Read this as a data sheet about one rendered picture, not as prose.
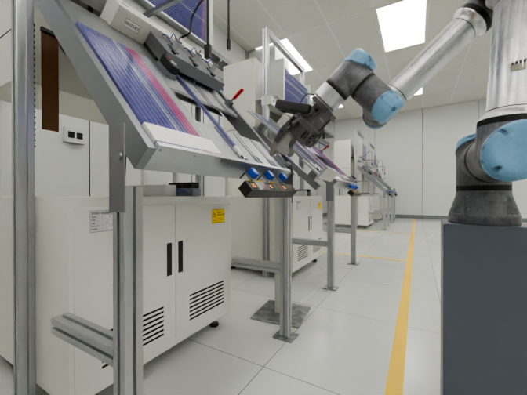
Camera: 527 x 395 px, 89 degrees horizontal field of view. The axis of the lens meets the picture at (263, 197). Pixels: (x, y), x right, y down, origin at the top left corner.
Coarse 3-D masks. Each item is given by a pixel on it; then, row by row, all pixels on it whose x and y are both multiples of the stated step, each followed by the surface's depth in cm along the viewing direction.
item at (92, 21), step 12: (60, 0) 79; (72, 12) 79; (84, 12) 85; (84, 24) 78; (96, 24) 85; (108, 24) 93; (108, 36) 85; (120, 36) 93; (132, 48) 92; (144, 48) 102; (156, 60) 101; (168, 84) 91; (180, 84) 100; (192, 84) 112; (180, 96) 104; (204, 96) 110; (216, 96) 125; (216, 108) 113; (228, 108) 124
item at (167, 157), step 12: (156, 144) 55; (168, 144) 57; (156, 156) 57; (168, 156) 59; (180, 156) 61; (192, 156) 64; (204, 156) 67; (216, 156) 70; (144, 168) 57; (156, 168) 60; (168, 168) 62; (180, 168) 65; (192, 168) 68; (204, 168) 71; (216, 168) 75; (228, 168) 79; (240, 168) 83; (264, 168) 94; (276, 168) 100; (264, 180) 103; (276, 180) 110
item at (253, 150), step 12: (216, 132) 90; (228, 132) 98; (216, 144) 82; (228, 144) 89; (240, 144) 98; (252, 144) 108; (228, 156) 82; (240, 156) 87; (252, 156) 98; (264, 156) 108
